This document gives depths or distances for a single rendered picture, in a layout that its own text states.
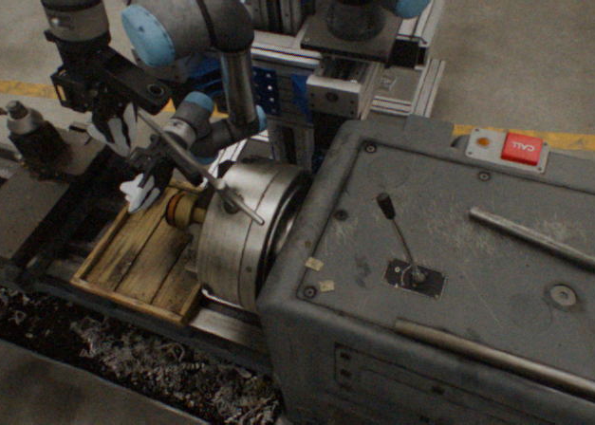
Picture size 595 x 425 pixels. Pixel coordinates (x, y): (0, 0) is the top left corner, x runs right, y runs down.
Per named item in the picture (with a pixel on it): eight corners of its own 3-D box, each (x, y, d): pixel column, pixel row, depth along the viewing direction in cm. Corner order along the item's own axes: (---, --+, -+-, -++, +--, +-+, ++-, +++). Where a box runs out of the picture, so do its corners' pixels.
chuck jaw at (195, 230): (239, 234, 108) (212, 284, 102) (242, 248, 112) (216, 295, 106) (192, 220, 111) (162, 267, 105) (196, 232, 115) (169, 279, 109)
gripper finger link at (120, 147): (102, 148, 92) (86, 101, 85) (132, 157, 90) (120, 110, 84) (90, 158, 90) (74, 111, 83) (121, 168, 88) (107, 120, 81)
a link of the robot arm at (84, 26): (114, -6, 74) (74, 19, 69) (122, 27, 77) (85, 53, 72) (66, -16, 76) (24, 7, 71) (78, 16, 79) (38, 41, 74)
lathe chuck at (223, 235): (308, 200, 130) (287, 136, 101) (261, 323, 120) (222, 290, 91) (275, 191, 132) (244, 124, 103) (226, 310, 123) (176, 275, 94)
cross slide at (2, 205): (120, 141, 151) (114, 130, 147) (19, 268, 129) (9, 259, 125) (69, 127, 155) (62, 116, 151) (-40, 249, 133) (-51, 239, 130)
